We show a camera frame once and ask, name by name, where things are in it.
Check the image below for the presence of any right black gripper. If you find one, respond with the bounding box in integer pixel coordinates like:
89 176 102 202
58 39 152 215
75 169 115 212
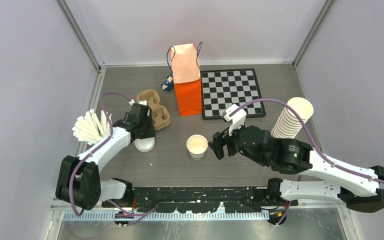
207 118 268 166

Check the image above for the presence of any white paper coffee cup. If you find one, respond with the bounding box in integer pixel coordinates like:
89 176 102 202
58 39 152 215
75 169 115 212
186 134 208 160

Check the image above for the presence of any stack of white paper cups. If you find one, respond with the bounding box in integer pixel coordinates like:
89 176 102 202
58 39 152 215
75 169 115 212
271 97 314 139

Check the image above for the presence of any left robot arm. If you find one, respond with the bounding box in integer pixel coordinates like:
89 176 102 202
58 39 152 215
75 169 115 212
55 101 156 211

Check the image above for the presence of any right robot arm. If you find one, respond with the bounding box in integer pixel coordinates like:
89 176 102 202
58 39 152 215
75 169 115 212
208 125 384 213

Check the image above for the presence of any brown pulp cup carrier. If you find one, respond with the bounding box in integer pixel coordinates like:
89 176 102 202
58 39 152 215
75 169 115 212
136 89 171 131

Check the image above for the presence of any blue white toy figure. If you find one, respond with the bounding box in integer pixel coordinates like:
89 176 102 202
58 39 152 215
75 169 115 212
161 73 174 92

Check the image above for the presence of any black white checkerboard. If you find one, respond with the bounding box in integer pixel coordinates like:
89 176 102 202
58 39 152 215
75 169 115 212
201 68 262 120

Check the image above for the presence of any orange paper bag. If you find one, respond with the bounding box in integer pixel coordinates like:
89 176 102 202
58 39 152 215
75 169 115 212
166 42 203 117

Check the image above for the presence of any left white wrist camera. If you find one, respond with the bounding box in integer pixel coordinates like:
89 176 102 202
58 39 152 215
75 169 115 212
129 99 149 109

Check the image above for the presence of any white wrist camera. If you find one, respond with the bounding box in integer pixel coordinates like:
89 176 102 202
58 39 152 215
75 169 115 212
222 104 247 136
129 99 149 109

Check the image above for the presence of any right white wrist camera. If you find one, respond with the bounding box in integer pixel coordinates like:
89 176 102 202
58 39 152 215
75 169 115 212
222 104 247 136

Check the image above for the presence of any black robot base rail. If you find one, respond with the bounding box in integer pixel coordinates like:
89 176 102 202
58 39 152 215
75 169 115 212
112 186 286 214

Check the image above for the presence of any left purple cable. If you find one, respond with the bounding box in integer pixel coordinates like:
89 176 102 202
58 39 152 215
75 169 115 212
68 92 158 227

